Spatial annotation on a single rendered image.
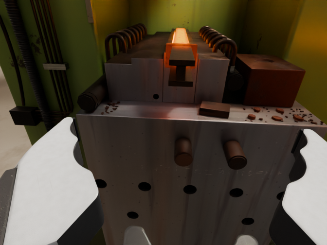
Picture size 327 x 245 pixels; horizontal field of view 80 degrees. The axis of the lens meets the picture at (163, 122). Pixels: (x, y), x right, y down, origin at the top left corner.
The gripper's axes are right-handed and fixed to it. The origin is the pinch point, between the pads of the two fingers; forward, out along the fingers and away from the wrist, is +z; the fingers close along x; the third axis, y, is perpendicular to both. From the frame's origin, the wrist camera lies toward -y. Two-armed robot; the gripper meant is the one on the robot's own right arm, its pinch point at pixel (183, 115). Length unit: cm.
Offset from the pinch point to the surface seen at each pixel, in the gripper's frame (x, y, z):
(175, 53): -0.8, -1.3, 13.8
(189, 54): 0.8, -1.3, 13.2
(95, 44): -19.1, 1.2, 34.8
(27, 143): -129, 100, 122
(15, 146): -137, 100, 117
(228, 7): 16, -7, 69
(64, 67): -26.4, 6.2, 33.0
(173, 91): -0.9, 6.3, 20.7
